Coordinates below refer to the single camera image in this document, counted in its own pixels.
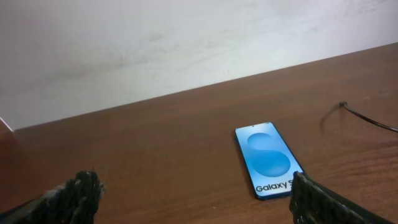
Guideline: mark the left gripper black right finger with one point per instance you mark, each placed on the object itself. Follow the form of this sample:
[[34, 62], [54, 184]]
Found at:
[[312, 203]]

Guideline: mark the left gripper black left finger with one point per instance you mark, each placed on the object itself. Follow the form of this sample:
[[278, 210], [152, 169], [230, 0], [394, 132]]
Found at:
[[76, 202]]

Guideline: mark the blue Galaxy smartphone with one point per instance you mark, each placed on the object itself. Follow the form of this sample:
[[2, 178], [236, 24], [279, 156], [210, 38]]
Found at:
[[269, 161]]

